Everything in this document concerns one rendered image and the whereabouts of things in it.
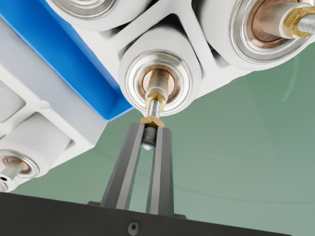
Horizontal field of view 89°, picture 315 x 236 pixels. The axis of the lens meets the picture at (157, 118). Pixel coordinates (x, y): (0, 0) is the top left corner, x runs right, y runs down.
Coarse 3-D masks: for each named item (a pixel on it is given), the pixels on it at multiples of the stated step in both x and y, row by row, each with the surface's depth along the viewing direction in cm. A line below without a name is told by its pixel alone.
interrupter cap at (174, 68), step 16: (144, 64) 16; (160, 64) 16; (176, 64) 16; (128, 80) 18; (144, 80) 18; (176, 80) 17; (192, 80) 17; (128, 96) 19; (144, 96) 19; (176, 96) 18; (160, 112) 20
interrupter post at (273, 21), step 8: (272, 8) 13; (280, 8) 12; (288, 8) 11; (264, 16) 13; (272, 16) 12; (280, 16) 11; (288, 16) 11; (264, 24) 13; (272, 24) 12; (280, 24) 11; (272, 32) 13; (280, 32) 12
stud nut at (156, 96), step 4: (156, 92) 14; (148, 96) 14; (152, 96) 14; (156, 96) 14; (160, 96) 14; (148, 100) 14; (152, 100) 14; (156, 100) 14; (160, 100) 14; (164, 100) 14; (148, 104) 14; (160, 104) 14; (164, 104) 14; (148, 108) 15; (160, 108) 14
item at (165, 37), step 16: (160, 32) 18; (176, 32) 21; (144, 48) 16; (160, 48) 16; (176, 48) 16; (128, 64) 17; (192, 64) 17; (192, 96) 19; (144, 112) 20; (176, 112) 20
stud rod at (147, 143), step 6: (150, 102) 14; (156, 102) 14; (150, 108) 13; (156, 108) 13; (150, 114) 12; (156, 114) 12; (144, 132) 11; (150, 132) 11; (156, 132) 11; (144, 138) 10; (150, 138) 10; (144, 144) 10; (150, 144) 10
